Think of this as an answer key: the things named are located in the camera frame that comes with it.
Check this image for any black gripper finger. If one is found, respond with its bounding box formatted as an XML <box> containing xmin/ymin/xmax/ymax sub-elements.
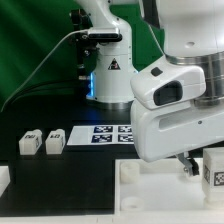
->
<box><xmin>176</xmin><ymin>152</ymin><xmax>200</xmax><ymax>176</ymax></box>

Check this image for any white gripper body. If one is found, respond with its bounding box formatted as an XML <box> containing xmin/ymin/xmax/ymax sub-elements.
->
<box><xmin>131</xmin><ymin>57</ymin><xmax>224</xmax><ymax>162</ymax></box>

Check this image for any white square table top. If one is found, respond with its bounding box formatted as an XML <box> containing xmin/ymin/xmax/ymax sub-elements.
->
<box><xmin>115</xmin><ymin>159</ymin><xmax>224</xmax><ymax>222</ymax></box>

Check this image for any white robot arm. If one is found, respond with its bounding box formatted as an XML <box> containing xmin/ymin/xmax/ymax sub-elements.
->
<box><xmin>76</xmin><ymin>0</ymin><xmax>224</xmax><ymax>175</ymax></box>

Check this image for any white sheet with tags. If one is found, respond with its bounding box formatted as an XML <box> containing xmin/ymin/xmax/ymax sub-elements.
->
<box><xmin>67</xmin><ymin>125</ymin><xmax>133</xmax><ymax>146</ymax></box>

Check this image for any white obstacle fence bar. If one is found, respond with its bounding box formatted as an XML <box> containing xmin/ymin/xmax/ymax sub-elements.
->
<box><xmin>0</xmin><ymin>166</ymin><xmax>10</xmax><ymax>197</ymax></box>

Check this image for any thin white cable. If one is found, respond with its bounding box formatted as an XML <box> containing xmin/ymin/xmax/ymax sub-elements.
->
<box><xmin>146</xmin><ymin>23</ymin><xmax>166</xmax><ymax>54</ymax></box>

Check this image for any black camera on mount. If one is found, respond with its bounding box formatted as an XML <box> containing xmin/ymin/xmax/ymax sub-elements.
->
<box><xmin>87</xmin><ymin>28</ymin><xmax>122</xmax><ymax>42</ymax></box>

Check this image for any grey camera cable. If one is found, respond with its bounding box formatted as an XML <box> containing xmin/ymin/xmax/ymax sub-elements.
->
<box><xmin>0</xmin><ymin>29</ymin><xmax>90</xmax><ymax>113</ymax></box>

